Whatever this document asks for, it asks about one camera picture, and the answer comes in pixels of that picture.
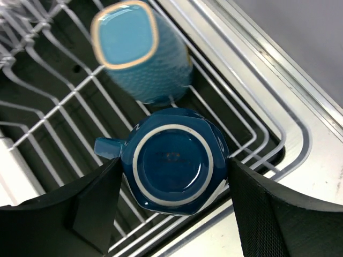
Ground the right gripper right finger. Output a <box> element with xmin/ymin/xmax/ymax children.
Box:
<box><xmin>229</xmin><ymin>158</ymin><xmax>342</xmax><ymax>256</ymax></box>

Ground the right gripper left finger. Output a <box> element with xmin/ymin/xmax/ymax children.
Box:
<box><xmin>1</xmin><ymin>158</ymin><xmax>123</xmax><ymax>256</ymax></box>

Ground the dark blue mug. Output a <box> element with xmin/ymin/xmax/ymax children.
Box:
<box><xmin>94</xmin><ymin>108</ymin><xmax>229</xmax><ymax>216</ymax></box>

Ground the light blue square mug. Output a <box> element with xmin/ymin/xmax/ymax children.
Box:
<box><xmin>90</xmin><ymin>1</ymin><xmax>193</xmax><ymax>106</ymax></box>

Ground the white wire dish rack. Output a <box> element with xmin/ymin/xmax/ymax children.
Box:
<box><xmin>0</xmin><ymin>0</ymin><xmax>313</xmax><ymax>257</ymax></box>

